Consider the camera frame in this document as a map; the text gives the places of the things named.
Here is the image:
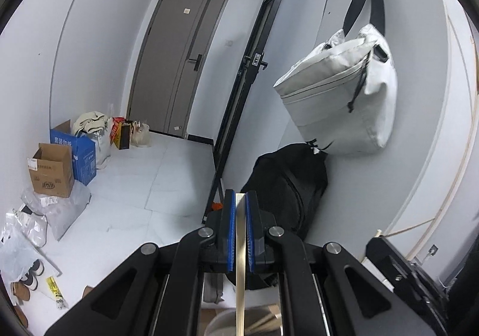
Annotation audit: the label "black metal coat rack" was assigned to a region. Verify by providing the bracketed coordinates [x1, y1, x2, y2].
[202, 0, 302, 225]

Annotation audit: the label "yellow packet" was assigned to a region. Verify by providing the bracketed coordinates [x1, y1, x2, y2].
[45, 275, 70, 309]

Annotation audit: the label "white plastic sack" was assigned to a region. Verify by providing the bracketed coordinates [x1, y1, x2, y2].
[88, 127, 113, 171]

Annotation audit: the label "grey sling bag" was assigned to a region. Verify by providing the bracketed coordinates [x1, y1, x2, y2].
[273, 0, 398, 156]

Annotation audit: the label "black backpack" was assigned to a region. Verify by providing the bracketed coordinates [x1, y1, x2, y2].
[239, 143, 329, 244]

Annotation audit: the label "blue cardboard box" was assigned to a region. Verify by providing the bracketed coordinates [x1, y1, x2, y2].
[50, 119, 98, 186]

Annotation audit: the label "beige plastic bag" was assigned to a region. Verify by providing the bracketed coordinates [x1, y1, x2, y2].
[130, 120, 151, 148]

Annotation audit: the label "white wood-trimmed panel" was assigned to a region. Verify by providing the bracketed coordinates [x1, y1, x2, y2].
[382, 0, 479, 284]

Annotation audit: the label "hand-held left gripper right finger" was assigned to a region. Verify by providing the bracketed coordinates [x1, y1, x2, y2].
[246, 189, 444, 336]

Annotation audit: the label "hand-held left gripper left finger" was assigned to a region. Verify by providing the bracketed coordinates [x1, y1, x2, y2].
[44, 189, 237, 336]

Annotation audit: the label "brown shoe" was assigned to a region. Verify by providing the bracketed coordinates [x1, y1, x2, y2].
[10, 281, 34, 326]

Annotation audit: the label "black yellow paper bag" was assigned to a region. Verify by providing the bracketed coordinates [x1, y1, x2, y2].
[114, 120, 133, 150]

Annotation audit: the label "grey door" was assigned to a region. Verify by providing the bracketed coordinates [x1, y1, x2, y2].
[126, 0, 230, 141]

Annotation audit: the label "red snack bag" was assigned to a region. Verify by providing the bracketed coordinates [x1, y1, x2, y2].
[110, 117, 124, 146]

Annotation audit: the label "bundle of wooden chopsticks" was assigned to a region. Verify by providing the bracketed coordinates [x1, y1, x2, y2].
[245, 311, 281, 334]

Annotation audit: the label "brown cardboard box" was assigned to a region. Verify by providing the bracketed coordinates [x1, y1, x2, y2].
[27, 143, 75, 198]

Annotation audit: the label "cream cloth bag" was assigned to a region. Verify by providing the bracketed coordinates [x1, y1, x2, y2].
[72, 111, 109, 135]

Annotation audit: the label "white utensil holder grey lid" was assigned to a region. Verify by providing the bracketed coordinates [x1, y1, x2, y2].
[204, 308, 282, 336]

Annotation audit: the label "pale wooden chopstick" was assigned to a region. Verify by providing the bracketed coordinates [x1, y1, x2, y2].
[234, 193, 250, 336]

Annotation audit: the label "clear plastic bag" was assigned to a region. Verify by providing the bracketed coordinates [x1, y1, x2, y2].
[0, 209, 50, 286]

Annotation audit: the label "black white sneakers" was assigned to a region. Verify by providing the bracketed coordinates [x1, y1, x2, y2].
[19, 259, 46, 291]

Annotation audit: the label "grey plastic mailer bags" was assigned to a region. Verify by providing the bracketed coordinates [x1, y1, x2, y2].
[20, 181, 93, 241]

